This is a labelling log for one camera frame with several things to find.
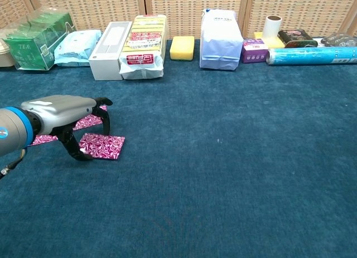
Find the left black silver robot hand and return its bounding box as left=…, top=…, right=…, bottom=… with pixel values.
left=20, top=95, right=114, bottom=162

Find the white power strip box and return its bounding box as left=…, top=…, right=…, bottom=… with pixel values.
left=88, top=21, right=133, bottom=82

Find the light blue wet wipes pack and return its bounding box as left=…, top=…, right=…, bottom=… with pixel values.
left=54, top=29, right=103, bottom=67

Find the green tea bag box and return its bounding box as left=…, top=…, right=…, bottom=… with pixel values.
left=2, top=7, right=76, bottom=71

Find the beige lunch box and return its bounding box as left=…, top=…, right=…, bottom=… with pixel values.
left=0, top=37, right=16, bottom=68

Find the yellow sponge multipack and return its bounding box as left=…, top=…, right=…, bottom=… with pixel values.
left=118, top=14, right=167, bottom=80

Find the yellow sponge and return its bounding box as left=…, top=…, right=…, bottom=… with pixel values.
left=253, top=31, right=285, bottom=49
left=170, top=36, right=195, bottom=61

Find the blue felt table mat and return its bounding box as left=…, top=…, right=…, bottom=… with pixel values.
left=0, top=39, right=357, bottom=258

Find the rattan folding screen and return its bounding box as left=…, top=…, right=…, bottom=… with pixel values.
left=0, top=0, right=357, bottom=41

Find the white paper bag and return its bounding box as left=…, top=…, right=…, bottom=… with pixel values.
left=199, top=8, right=244, bottom=71

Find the small purple box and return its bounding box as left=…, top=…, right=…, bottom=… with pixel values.
left=241, top=38, right=269, bottom=64

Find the white paper roll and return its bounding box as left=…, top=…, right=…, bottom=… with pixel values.
left=263, top=15, right=283, bottom=41

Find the black tin can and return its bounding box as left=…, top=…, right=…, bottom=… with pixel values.
left=277, top=29, right=319, bottom=49

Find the blue cling film roll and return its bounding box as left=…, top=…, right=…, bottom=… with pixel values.
left=265, top=46, right=357, bottom=66

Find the dark wrapped packet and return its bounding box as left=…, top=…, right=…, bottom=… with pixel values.
left=320, top=32, right=357, bottom=48

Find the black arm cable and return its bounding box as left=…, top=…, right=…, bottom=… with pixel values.
left=0, top=146, right=28, bottom=181

